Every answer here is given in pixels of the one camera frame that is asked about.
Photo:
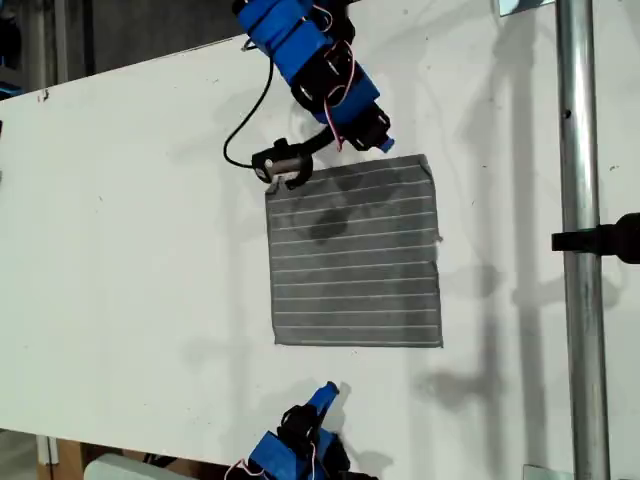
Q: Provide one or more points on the grey striped towel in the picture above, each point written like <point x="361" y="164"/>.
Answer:
<point x="350" y="260"/>

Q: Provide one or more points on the black clamp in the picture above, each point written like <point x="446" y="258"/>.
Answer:
<point x="600" y="240"/>

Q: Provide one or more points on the wooden table leg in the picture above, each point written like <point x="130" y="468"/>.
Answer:
<point x="67" y="460"/>

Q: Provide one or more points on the black camera stalk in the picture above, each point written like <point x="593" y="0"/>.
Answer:
<point x="320" y="139"/>

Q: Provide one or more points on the steel post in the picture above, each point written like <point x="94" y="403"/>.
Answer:
<point x="580" y="300"/>

